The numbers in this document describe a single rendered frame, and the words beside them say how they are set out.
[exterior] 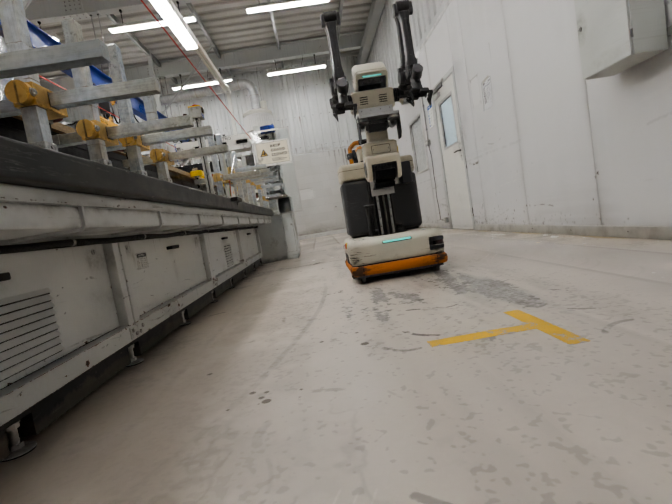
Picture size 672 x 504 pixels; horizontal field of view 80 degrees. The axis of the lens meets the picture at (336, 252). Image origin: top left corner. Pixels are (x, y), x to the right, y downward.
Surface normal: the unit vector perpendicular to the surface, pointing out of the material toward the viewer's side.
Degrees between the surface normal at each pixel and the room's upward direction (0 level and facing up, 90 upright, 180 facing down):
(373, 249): 90
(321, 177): 90
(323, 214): 90
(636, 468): 0
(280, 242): 90
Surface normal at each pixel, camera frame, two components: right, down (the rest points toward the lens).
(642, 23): 0.05, 0.07
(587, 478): -0.16, -0.98
